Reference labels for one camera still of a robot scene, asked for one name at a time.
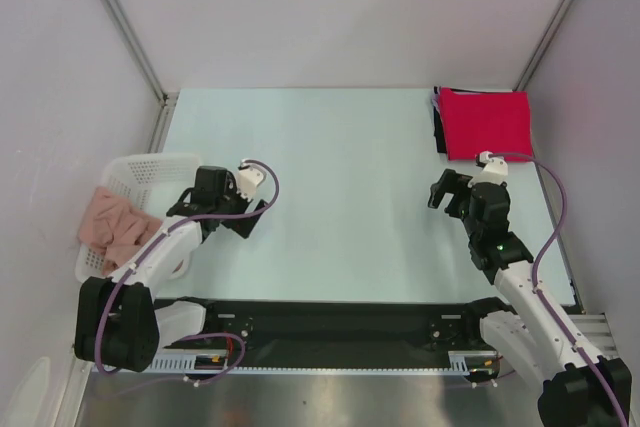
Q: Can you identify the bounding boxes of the aluminium front rail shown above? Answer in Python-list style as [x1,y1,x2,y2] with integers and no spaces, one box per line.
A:
[570,314,617,356]

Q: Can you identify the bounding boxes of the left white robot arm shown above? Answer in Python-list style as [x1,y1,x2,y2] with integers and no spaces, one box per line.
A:
[74,159,278,375]

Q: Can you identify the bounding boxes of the pink printed t shirt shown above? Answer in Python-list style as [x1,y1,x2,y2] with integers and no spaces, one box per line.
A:
[78,186,162,276]

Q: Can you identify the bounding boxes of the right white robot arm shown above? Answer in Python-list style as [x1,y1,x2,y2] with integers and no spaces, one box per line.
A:
[428,169,632,426]

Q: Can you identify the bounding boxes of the white plastic laundry basket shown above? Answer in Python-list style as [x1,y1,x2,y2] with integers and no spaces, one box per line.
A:
[74,152,202,284]

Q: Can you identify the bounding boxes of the aluminium corner post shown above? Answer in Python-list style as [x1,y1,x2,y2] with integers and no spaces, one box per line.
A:
[72,0,168,101]
[513,0,576,91]

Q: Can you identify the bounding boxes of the black folded t shirt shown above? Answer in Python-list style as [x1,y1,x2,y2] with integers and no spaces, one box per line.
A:
[431,86,447,154]

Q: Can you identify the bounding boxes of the right aluminium corner post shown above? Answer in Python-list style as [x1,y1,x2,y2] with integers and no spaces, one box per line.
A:
[513,0,576,91]

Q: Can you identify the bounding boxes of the red folded t shirt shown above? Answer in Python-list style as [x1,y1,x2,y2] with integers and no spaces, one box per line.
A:
[440,87,533,162]

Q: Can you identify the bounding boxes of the white slotted cable duct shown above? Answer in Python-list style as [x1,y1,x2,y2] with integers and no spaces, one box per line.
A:
[147,350,501,376]

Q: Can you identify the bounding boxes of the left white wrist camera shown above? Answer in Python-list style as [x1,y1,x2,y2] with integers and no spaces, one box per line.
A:
[234,160,266,201]

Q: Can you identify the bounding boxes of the left aluminium corner post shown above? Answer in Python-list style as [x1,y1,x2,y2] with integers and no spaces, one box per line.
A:
[72,0,168,101]

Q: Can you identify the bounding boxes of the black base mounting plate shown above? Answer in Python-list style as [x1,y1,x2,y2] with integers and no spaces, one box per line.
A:
[154,296,506,369]

